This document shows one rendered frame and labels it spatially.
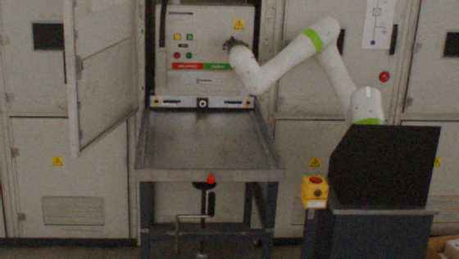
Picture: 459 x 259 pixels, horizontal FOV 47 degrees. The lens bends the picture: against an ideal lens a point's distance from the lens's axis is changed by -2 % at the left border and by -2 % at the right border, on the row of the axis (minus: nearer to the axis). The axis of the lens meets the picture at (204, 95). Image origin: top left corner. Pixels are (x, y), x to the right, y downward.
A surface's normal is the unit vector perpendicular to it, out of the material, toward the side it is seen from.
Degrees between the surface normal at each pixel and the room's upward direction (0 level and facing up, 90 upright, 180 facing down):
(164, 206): 90
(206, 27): 90
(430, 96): 90
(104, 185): 90
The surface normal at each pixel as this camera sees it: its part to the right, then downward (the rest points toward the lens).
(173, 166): 0.04, -0.94
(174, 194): 0.06, 0.33
